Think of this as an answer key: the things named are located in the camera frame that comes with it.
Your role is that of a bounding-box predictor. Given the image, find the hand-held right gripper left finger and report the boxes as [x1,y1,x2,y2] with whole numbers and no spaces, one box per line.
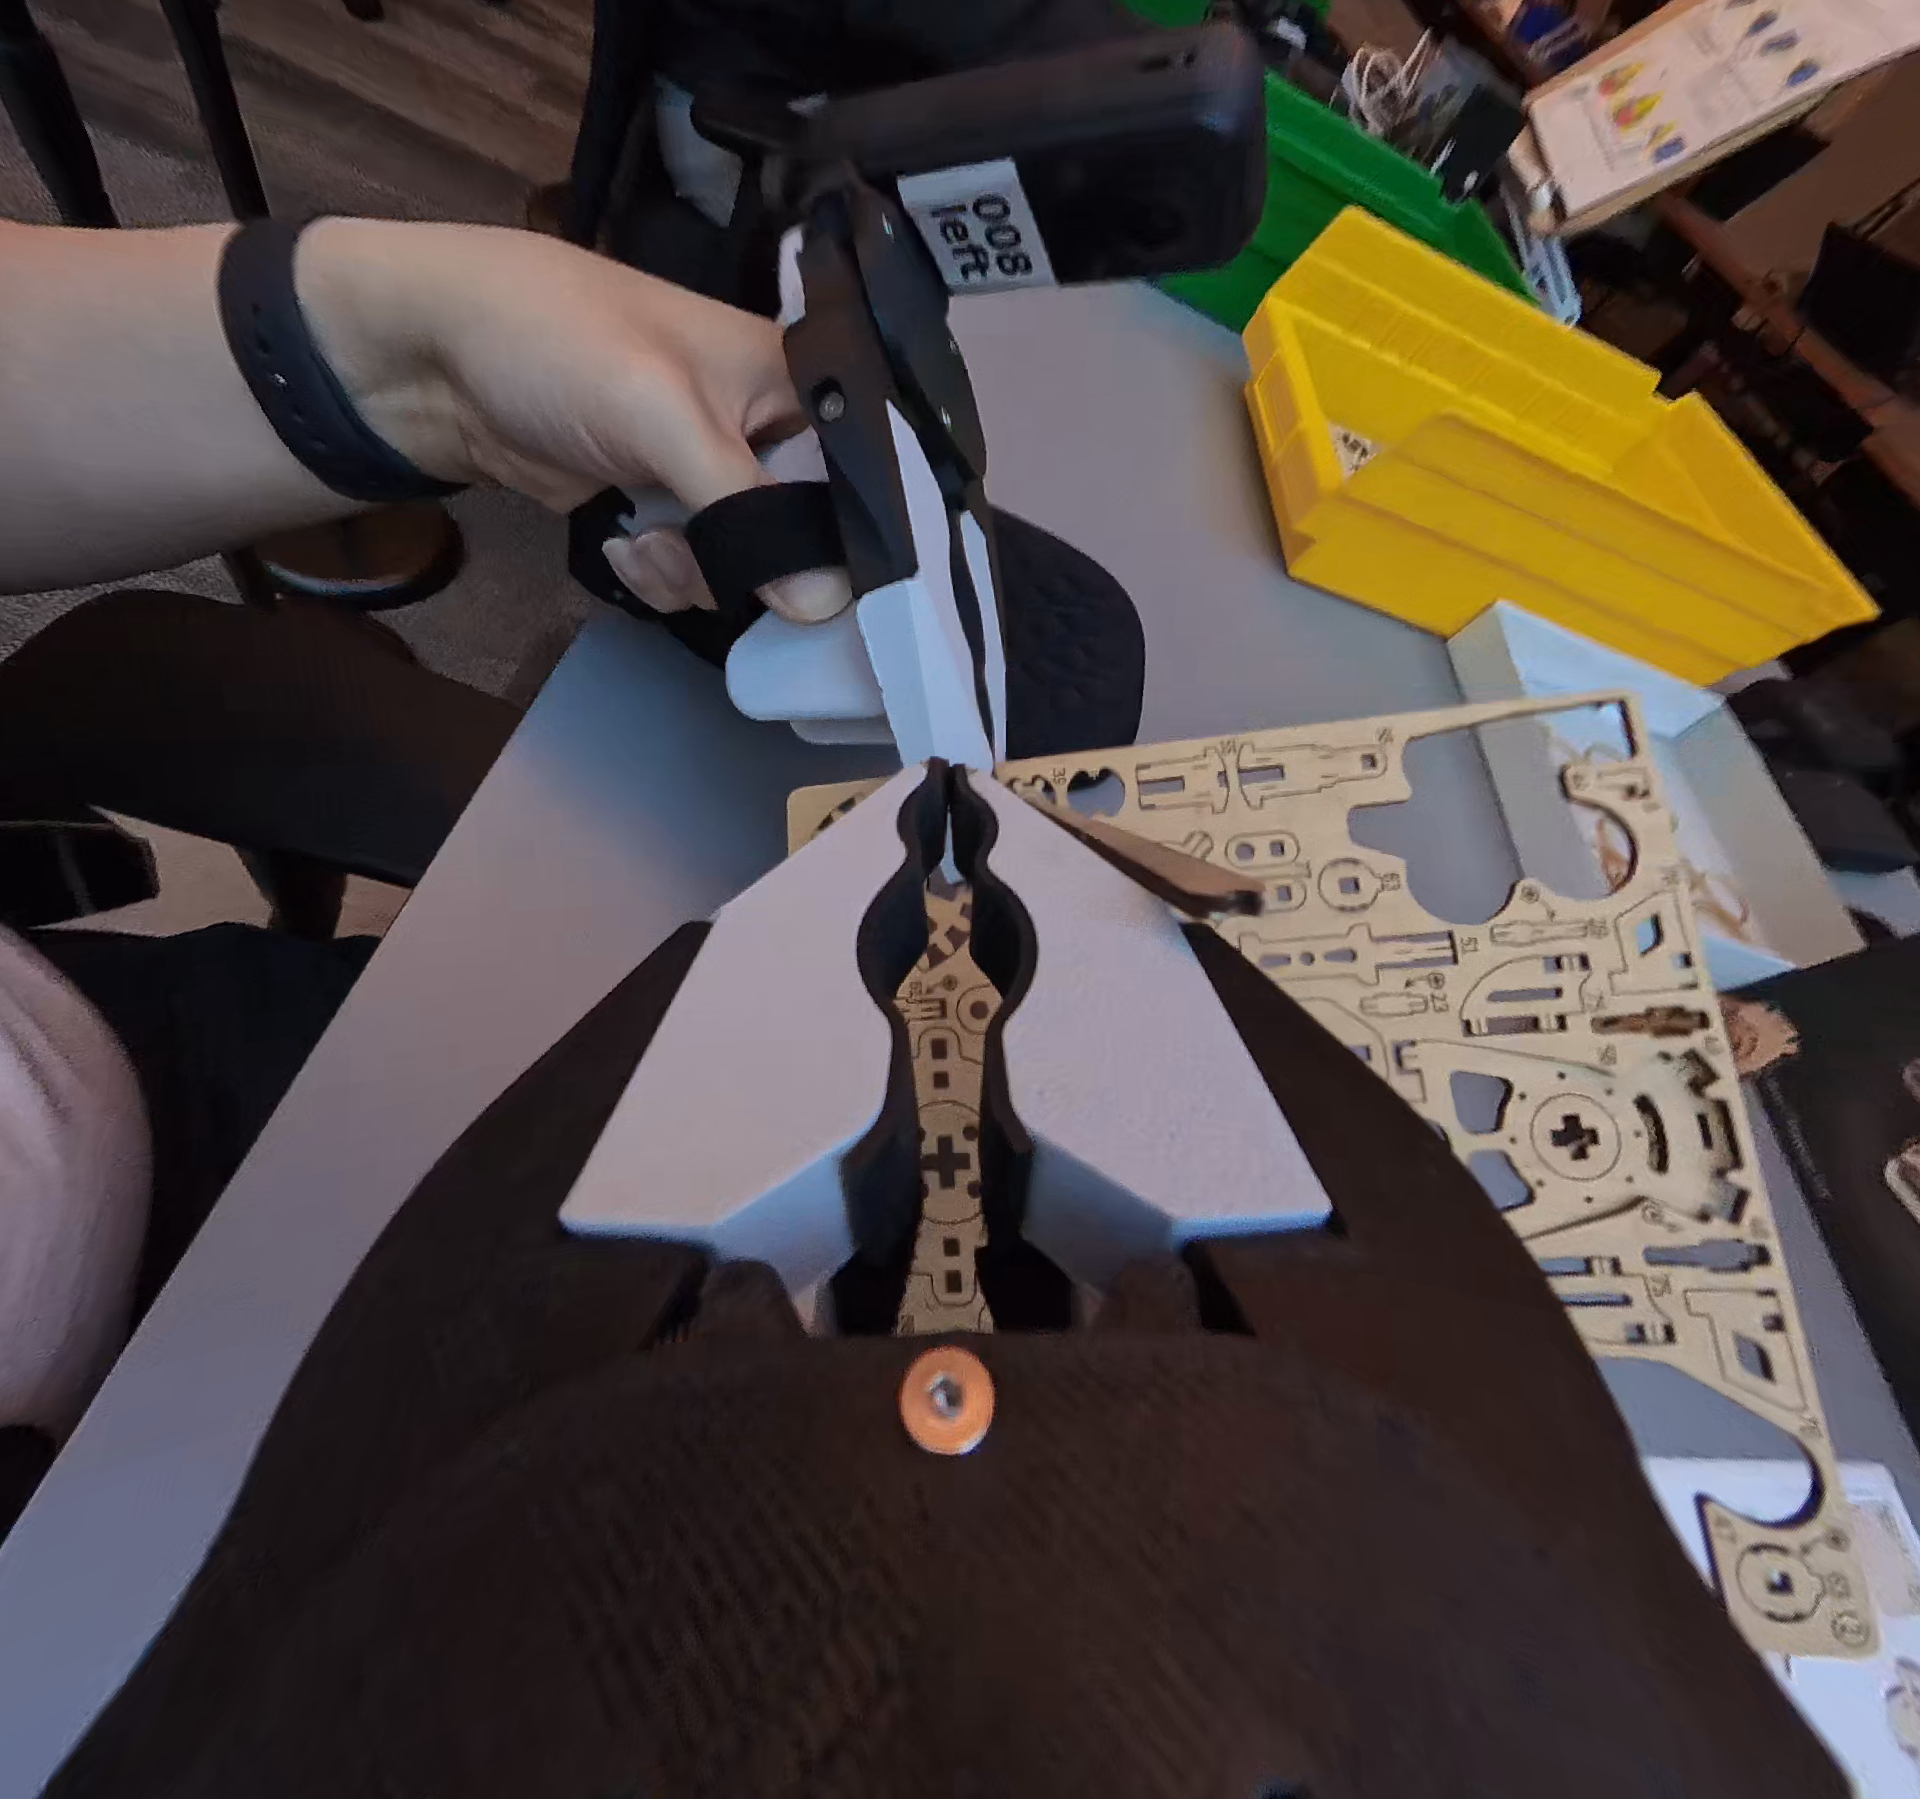
[559,759,953,1334]

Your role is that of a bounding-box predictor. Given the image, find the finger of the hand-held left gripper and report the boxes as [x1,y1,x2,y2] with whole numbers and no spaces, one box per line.
[853,402,996,768]
[958,497,1014,768]

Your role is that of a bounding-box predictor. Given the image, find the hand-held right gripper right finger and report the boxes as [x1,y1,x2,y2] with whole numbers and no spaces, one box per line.
[950,765,1335,1334]

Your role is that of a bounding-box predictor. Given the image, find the thin wooden stick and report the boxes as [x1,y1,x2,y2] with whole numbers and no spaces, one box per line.
[1020,792,1266,921]

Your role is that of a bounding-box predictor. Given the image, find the plywood puzzle parts sheet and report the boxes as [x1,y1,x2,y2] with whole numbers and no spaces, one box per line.
[787,690,1885,1666]

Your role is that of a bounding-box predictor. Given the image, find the person's left forearm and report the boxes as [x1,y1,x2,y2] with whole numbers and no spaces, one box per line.
[0,215,353,597]

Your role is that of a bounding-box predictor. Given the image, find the grey desk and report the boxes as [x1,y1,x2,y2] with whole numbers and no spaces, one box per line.
[0,279,1920,1799]

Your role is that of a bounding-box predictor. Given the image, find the person's left hand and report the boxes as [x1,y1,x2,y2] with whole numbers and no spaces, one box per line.
[293,215,856,632]

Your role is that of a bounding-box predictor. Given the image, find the small black device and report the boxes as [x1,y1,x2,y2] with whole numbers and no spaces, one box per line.
[1432,81,1523,203]

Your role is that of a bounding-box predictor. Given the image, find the black office chair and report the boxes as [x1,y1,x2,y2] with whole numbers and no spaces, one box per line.
[561,0,753,316]

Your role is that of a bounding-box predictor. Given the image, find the document stand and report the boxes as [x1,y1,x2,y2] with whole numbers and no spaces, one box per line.
[1504,140,1591,321]

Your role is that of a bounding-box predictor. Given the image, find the white cardboard tray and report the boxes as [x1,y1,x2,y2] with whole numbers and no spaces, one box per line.
[1447,597,1867,997]

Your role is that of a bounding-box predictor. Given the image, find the person's dark trousers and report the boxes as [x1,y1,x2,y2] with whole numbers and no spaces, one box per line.
[0,590,523,1536]

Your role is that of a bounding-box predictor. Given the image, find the illustrated instruction sheet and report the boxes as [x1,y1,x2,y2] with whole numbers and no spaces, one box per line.
[1520,0,1920,233]

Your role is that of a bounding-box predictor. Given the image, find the black puzzle box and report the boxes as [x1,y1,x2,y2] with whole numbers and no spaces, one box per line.
[1717,913,1920,1320]

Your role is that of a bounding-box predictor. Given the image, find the person's white shirt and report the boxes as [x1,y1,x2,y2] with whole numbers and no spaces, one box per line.
[0,920,155,1433]

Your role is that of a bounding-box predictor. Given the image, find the black wrist band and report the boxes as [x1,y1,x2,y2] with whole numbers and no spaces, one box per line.
[213,215,468,507]

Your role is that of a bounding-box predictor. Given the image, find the black metal leg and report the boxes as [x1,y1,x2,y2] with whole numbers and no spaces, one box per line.
[142,0,273,222]
[0,0,119,228]

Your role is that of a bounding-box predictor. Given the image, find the assembly instruction booklet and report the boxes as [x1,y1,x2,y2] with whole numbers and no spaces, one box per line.
[1642,1454,1920,1799]

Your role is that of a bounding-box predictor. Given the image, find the white cables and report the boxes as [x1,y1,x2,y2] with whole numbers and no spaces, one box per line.
[1342,44,1442,142]

